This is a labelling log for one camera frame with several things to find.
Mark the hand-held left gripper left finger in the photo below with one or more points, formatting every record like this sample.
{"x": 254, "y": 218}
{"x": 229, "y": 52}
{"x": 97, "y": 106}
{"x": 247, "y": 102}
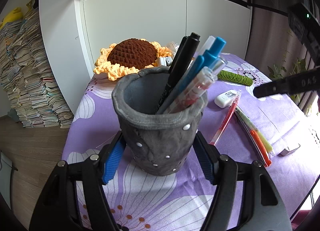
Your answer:
{"x": 112, "y": 163}

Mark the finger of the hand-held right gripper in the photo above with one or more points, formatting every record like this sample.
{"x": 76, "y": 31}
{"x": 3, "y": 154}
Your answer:
{"x": 280, "y": 86}

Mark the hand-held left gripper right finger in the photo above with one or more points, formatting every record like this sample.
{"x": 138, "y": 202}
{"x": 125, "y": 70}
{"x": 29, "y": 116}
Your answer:
{"x": 203, "y": 161}

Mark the grey fabric pen holder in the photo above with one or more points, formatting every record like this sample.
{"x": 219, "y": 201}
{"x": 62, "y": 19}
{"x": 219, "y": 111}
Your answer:
{"x": 160, "y": 141}

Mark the orange and yellow pens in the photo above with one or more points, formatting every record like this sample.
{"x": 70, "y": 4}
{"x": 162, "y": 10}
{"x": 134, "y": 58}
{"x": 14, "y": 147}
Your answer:
{"x": 255, "y": 137}

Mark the white eraser with label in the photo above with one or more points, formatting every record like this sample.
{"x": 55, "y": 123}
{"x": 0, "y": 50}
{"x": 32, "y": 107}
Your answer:
{"x": 223, "y": 99}

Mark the yellow pen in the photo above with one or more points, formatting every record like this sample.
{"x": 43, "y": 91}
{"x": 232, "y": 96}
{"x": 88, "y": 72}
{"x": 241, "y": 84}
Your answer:
{"x": 266, "y": 146}

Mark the clear barrel pen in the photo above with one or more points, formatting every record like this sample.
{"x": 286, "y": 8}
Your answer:
{"x": 220, "y": 64}

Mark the white rectangular eraser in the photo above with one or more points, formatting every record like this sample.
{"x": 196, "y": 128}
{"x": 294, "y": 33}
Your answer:
{"x": 288, "y": 150}

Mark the clear red gel pen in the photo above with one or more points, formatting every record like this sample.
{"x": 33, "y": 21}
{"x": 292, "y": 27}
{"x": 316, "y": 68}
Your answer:
{"x": 190, "y": 91}

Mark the blue cap pen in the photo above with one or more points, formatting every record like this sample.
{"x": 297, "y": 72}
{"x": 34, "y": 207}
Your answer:
{"x": 218, "y": 46}

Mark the translucent white cap pen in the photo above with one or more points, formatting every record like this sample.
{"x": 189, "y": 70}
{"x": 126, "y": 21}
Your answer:
{"x": 207, "y": 44}

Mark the black marker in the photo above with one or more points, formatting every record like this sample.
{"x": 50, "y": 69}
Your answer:
{"x": 182, "y": 63}

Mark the black pen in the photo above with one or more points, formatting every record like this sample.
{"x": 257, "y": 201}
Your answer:
{"x": 179, "y": 49}

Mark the pink grey curtain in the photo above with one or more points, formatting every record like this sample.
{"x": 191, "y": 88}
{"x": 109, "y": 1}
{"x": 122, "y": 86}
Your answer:
{"x": 265, "y": 46}

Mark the green crochet stem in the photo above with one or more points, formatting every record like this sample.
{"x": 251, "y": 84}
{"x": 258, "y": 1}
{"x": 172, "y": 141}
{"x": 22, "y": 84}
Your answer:
{"x": 235, "y": 77}

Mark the purple floral tablecloth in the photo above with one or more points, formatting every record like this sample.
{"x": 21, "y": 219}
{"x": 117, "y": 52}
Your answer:
{"x": 250, "y": 196}

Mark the pale grey object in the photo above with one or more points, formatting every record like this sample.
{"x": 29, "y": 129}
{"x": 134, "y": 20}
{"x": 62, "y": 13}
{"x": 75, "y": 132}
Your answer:
{"x": 7, "y": 171}

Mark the clear plastic wrap ribbon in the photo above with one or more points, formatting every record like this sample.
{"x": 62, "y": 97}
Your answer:
{"x": 165, "y": 61}

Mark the crochet sunflower head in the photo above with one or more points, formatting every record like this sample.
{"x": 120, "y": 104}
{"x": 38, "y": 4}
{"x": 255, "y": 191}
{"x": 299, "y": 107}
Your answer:
{"x": 130, "y": 51}

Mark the tall pile of books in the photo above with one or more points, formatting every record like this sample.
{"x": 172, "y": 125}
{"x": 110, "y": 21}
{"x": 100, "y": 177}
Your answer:
{"x": 30, "y": 83}

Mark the white bookshelf cabinet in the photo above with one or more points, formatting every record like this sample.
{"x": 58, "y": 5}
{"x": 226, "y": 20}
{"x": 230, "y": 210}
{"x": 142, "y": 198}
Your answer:
{"x": 135, "y": 21}

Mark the yellow plush toy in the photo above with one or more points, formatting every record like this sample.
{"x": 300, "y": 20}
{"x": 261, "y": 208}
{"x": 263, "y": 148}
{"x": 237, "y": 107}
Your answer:
{"x": 12, "y": 16}

